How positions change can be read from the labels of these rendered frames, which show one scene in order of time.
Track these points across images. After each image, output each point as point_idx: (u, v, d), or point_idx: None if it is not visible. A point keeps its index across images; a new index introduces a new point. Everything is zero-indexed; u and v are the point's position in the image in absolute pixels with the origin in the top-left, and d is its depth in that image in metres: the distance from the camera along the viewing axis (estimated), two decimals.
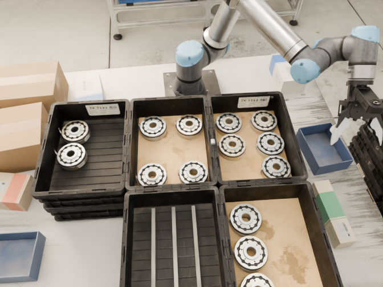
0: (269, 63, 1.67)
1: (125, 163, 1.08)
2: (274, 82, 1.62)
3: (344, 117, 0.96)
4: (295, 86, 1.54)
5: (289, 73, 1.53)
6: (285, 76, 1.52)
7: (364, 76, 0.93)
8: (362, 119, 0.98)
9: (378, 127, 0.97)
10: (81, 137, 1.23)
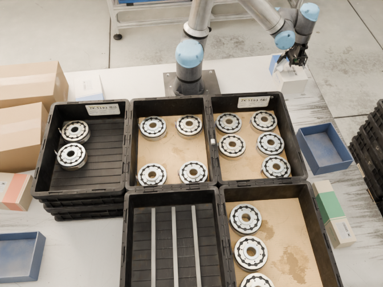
0: (269, 64, 1.67)
1: (125, 163, 1.08)
2: (274, 82, 1.62)
3: None
4: (295, 86, 1.54)
5: (289, 73, 1.53)
6: (285, 76, 1.52)
7: None
8: None
9: (279, 61, 1.53)
10: (81, 137, 1.23)
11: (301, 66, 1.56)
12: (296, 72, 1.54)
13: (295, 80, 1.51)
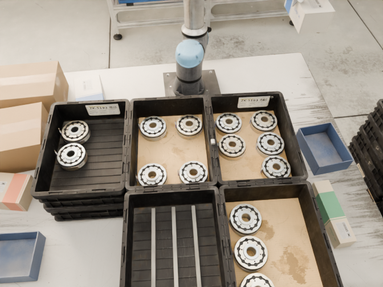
0: (285, 0, 1.38)
1: (125, 163, 1.08)
2: (292, 20, 1.33)
3: None
4: (318, 21, 1.25)
5: (311, 4, 1.25)
6: (306, 8, 1.23)
7: None
8: None
9: None
10: (81, 137, 1.23)
11: None
12: (320, 4, 1.25)
13: (319, 12, 1.22)
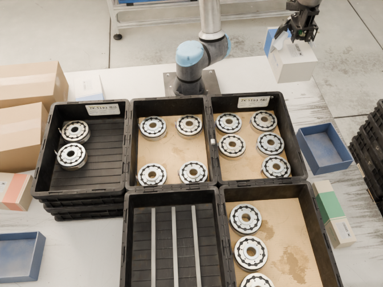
0: (264, 41, 1.23)
1: (125, 163, 1.08)
2: (271, 66, 1.18)
3: None
4: (299, 70, 1.10)
5: (290, 52, 1.10)
6: (285, 57, 1.08)
7: None
8: None
9: (278, 35, 1.10)
10: (81, 137, 1.23)
11: (308, 44, 1.12)
12: (301, 51, 1.10)
13: (299, 62, 1.07)
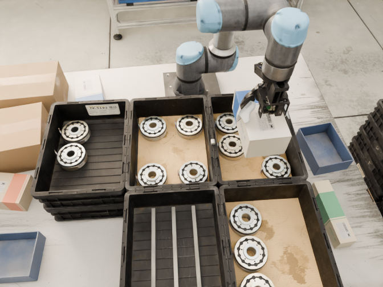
0: (232, 102, 1.05)
1: (125, 163, 1.08)
2: (239, 134, 1.00)
3: None
4: (270, 146, 0.92)
5: (260, 124, 0.92)
6: (252, 131, 0.90)
7: None
8: None
9: (244, 103, 0.92)
10: (81, 137, 1.23)
11: None
12: (273, 122, 0.92)
13: (269, 138, 0.89)
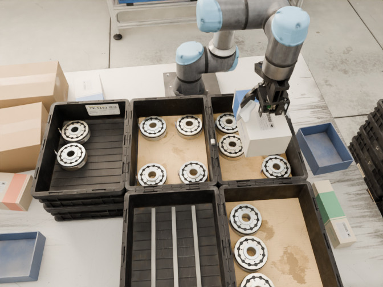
0: (232, 102, 1.05)
1: (125, 163, 1.08)
2: (239, 134, 1.00)
3: None
4: (270, 145, 0.92)
5: (260, 123, 0.92)
6: (252, 130, 0.90)
7: None
8: None
9: (244, 103, 0.92)
10: (81, 137, 1.23)
11: (282, 111, 0.94)
12: (273, 122, 0.92)
13: (269, 136, 0.89)
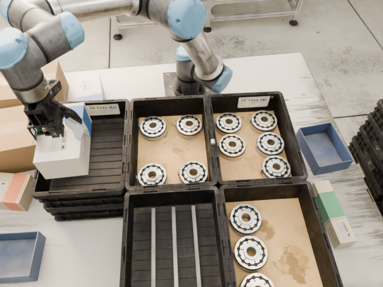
0: None
1: (125, 163, 1.08)
2: None
3: (71, 113, 0.86)
4: (63, 167, 0.88)
5: (52, 144, 0.87)
6: (40, 152, 0.86)
7: None
8: None
9: None
10: None
11: None
12: (66, 143, 0.88)
13: (54, 159, 0.85)
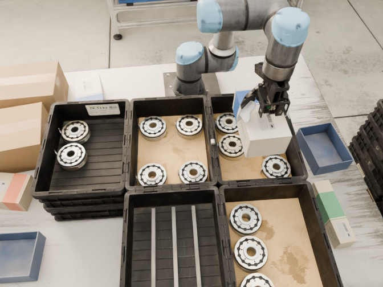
0: (233, 102, 1.05)
1: (125, 163, 1.08)
2: (239, 134, 1.00)
3: None
4: (271, 146, 0.92)
5: (260, 124, 0.92)
6: (253, 130, 0.90)
7: None
8: None
9: (245, 103, 0.92)
10: (81, 137, 1.23)
11: (282, 111, 0.95)
12: (273, 122, 0.92)
13: (270, 137, 0.89)
